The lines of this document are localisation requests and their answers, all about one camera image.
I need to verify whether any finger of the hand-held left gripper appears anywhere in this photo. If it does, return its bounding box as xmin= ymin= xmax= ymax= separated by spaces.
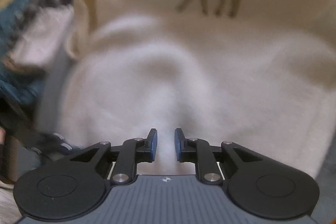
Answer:
xmin=22 ymin=131 xmax=76 ymax=161

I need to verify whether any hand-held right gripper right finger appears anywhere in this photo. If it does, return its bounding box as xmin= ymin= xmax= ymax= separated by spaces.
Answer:
xmin=175 ymin=128 xmax=263 ymax=184

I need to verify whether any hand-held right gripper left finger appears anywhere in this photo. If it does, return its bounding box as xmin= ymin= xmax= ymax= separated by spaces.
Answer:
xmin=71 ymin=128 xmax=159 ymax=185

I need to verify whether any white shirt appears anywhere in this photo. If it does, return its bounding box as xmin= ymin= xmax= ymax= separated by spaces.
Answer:
xmin=8 ymin=5 xmax=75 ymax=69

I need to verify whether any cream fleece sweater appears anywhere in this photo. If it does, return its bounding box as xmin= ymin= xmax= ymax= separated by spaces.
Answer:
xmin=56 ymin=0 xmax=336 ymax=180

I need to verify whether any grey bed blanket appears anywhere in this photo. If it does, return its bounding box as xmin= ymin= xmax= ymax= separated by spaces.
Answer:
xmin=35 ymin=0 xmax=336 ymax=224

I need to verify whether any teal pillow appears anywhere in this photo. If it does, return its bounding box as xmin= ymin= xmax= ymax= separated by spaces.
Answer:
xmin=0 ymin=0 xmax=111 ymax=114

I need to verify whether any plaid shirt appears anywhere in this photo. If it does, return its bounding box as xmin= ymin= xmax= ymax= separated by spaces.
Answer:
xmin=5 ymin=0 xmax=75 ymax=51

